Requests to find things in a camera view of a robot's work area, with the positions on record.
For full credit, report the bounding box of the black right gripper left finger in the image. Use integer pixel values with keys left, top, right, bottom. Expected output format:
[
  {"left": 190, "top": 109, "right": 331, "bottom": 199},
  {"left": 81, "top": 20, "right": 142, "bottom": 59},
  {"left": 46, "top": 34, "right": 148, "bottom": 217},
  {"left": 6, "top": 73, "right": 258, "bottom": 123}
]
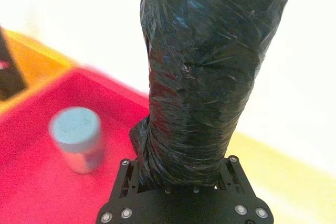
[{"left": 111, "top": 126, "right": 151, "bottom": 205}]

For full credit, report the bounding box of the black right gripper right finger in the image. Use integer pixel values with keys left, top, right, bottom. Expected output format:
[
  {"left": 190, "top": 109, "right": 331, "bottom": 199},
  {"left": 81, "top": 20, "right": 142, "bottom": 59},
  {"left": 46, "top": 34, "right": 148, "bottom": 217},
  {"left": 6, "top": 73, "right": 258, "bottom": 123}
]
[{"left": 214, "top": 155, "right": 255, "bottom": 200}]

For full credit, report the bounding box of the black plastic bag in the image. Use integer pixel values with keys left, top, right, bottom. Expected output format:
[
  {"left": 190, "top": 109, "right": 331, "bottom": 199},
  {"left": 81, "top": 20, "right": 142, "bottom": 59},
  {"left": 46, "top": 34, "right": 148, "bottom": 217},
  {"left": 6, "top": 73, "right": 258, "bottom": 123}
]
[{"left": 129, "top": 0, "right": 291, "bottom": 192}]

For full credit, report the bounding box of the yellow mat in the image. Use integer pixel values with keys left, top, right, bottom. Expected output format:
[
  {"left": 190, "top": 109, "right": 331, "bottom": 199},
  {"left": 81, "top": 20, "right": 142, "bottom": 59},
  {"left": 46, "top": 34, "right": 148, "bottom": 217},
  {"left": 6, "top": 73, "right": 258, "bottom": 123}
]
[{"left": 0, "top": 26, "right": 336, "bottom": 224}]

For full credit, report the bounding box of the clear jar with blue lid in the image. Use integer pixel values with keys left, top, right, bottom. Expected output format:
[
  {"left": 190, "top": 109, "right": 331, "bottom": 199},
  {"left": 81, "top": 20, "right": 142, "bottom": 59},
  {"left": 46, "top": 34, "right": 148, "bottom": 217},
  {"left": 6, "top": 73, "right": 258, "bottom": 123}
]
[{"left": 48, "top": 106, "right": 106, "bottom": 175}]

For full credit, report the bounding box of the red mat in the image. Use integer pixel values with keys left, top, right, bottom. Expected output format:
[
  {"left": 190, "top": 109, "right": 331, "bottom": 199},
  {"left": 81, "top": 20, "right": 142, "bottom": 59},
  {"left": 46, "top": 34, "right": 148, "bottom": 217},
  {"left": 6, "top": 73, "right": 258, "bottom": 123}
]
[{"left": 0, "top": 67, "right": 152, "bottom": 224}]

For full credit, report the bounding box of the black box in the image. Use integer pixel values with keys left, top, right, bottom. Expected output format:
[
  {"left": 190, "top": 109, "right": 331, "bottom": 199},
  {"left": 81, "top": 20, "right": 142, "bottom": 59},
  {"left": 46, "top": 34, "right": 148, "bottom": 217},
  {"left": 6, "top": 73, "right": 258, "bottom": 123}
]
[{"left": 0, "top": 26, "right": 29, "bottom": 102}]

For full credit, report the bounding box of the white table cloth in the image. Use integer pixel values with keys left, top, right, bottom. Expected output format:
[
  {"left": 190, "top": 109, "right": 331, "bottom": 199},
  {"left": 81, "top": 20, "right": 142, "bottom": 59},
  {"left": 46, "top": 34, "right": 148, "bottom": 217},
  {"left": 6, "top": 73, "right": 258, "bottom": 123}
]
[{"left": 0, "top": 0, "right": 336, "bottom": 180}]

